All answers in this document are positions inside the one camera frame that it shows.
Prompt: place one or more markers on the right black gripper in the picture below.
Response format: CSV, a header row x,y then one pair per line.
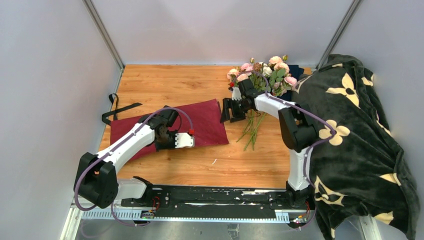
x,y
227,103

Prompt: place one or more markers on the pink fake flower bunch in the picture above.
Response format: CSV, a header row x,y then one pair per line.
x,y
273,77

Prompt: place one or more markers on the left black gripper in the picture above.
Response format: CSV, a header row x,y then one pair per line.
x,y
159,147

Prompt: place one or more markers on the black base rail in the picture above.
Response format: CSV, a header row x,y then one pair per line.
x,y
218,203

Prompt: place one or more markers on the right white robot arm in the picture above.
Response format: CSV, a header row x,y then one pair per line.
x,y
298,131

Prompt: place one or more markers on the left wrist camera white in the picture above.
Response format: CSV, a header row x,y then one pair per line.
x,y
184,140

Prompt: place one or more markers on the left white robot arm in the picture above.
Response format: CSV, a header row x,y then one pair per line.
x,y
96,183

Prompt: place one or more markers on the black floral blanket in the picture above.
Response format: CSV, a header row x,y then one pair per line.
x,y
359,169

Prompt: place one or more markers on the dark blue folded cloth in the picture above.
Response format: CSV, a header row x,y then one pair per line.
x,y
296,71

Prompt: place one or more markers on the black printed ribbon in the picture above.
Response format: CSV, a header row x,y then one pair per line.
x,y
114,99

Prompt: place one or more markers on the maroon wrapping paper sheet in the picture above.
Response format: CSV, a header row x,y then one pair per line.
x,y
205,116

